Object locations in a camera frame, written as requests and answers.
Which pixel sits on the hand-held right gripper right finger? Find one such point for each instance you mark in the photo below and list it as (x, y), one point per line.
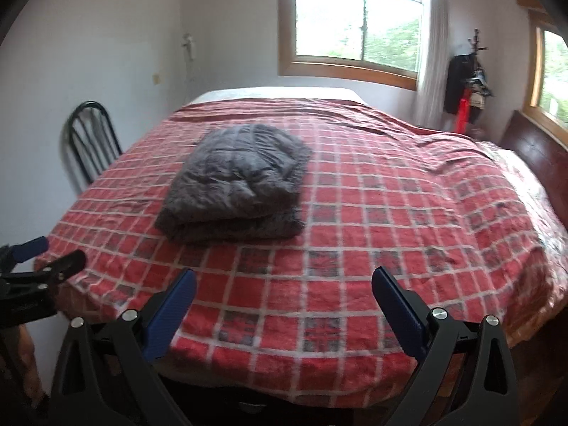
(399, 310)

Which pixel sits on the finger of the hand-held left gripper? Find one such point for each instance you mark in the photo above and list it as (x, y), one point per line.
(66, 264)
(31, 248)

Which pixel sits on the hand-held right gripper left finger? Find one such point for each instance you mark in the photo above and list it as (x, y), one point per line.
(171, 315)

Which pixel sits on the grey quilted jacket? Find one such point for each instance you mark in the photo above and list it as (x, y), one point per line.
(235, 177)

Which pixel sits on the person's left forearm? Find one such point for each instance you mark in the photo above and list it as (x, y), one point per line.
(29, 364)

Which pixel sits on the black clothes hangers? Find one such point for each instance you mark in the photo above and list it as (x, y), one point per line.
(479, 84)

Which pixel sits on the red plaid blanket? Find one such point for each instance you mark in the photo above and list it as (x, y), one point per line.
(377, 213)

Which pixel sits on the black metal chair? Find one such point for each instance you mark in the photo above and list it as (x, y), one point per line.
(88, 103)

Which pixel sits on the silver floral quilt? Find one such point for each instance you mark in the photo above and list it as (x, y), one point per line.
(532, 186)

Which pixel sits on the dark wooden headboard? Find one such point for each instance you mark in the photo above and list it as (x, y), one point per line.
(537, 159)

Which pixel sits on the red hanging bag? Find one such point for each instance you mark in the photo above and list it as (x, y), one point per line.
(462, 115)

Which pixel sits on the white mattress sheet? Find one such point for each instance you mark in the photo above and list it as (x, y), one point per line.
(275, 94)

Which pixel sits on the white curtain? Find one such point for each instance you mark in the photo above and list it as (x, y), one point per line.
(432, 53)

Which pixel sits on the wooden coat rack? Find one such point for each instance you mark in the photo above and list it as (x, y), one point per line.
(476, 44)

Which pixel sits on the small wooden framed window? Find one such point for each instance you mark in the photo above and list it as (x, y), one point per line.
(554, 75)

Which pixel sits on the large wooden framed window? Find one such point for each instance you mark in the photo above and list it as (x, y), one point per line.
(337, 22)

